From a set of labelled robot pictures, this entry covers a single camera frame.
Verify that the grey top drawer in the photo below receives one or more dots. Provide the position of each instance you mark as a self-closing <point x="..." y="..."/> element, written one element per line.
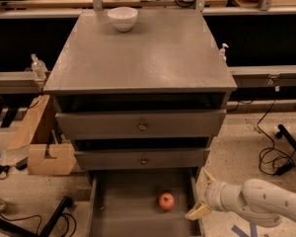
<point x="124" y="125"/>

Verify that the black stand leg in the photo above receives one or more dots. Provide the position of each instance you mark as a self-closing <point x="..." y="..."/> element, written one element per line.
<point x="16" y="231"/>
<point x="283" y="131"/>

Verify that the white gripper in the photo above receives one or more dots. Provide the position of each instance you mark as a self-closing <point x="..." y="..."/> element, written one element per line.
<point x="214" y="194"/>

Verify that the black stand leg right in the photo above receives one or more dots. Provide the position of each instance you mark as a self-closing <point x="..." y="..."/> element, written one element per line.
<point x="283" y="131"/>

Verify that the grey bottom drawer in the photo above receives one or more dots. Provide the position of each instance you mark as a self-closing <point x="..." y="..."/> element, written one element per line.
<point x="124" y="203"/>

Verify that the small white pump bottle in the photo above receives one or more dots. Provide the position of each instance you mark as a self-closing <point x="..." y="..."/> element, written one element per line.
<point x="222" y="51"/>

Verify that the white ceramic bowl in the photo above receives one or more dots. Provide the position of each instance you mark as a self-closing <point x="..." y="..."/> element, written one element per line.
<point x="123" y="19"/>

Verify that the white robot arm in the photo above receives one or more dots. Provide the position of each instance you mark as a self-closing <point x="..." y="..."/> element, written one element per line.
<point x="257" y="201"/>

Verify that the grey middle drawer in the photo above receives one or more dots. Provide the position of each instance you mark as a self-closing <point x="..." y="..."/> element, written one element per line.
<point x="142" y="159"/>

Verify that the clear sanitizer bottle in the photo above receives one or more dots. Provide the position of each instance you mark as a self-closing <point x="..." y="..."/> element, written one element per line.
<point x="38" y="67"/>

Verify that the grey drawer cabinet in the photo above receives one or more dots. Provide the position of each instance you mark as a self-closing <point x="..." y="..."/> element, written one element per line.
<point x="167" y="62"/>

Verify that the folded cardboard box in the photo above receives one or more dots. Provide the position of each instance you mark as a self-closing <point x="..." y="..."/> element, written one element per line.
<point x="51" y="160"/>

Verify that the grey drawer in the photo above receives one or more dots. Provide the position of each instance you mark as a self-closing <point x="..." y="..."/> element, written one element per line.
<point x="142" y="159"/>
<point x="124" y="203"/>
<point x="124" y="125"/>

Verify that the red apple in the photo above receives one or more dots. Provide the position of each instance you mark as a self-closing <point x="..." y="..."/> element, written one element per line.
<point x="166" y="201"/>

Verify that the black stand leg left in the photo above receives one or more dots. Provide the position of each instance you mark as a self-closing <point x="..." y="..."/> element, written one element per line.
<point x="16" y="231"/>

